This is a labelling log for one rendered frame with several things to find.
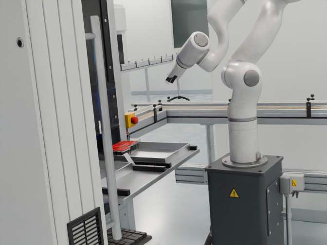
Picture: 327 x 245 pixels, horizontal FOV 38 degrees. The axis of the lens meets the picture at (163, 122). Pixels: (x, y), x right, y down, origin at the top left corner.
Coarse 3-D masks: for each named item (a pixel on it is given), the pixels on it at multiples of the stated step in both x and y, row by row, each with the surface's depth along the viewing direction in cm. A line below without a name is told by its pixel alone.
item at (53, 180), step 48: (0, 0) 103; (48, 0) 104; (0, 48) 106; (48, 48) 105; (0, 96) 110; (48, 96) 105; (0, 144) 113; (48, 144) 107; (96, 144) 119; (0, 192) 117; (48, 192) 108; (96, 192) 120; (0, 240) 121; (48, 240) 111; (96, 240) 120
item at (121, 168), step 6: (102, 162) 200; (114, 162) 197; (120, 162) 196; (126, 162) 195; (102, 168) 201; (120, 168) 186; (126, 168) 190; (132, 168) 194; (102, 174) 192; (120, 174) 186; (126, 174) 190; (102, 180) 175; (102, 186) 175
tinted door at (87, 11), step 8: (88, 0) 211; (96, 0) 217; (88, 8) 211; (96, 8) 217; (88, 16) 212; (88, 24) 212; (88, 32) 212; (88, 40) 212; (88, 48) 212; (104, 48) 223; (88, 56) 212; (104, 56) 223; (88, 64) 212; (104, 64) 223
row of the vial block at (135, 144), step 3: (135, 141) 225; (129, 144) 220; (132, 144) 221; (135, 144) 225; (123, 147) 215; (132, 147) 221; (135, 147) 223; (138, 147) 226; (117, 150) 211; (132, 150) 221; (135, 150) 224; (138, 150) 226; (117, 153) 211; (120, 153) 212; (132, 153) 222
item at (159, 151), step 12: (144, 144) 229; (156, 144) 226; (168, 144) 223; (180, 144) 221; (120, 156) 206; (132, 156) 217; (144, 156) 215; (156, 156) 213; (168, 156) 199; (180, 156) 209
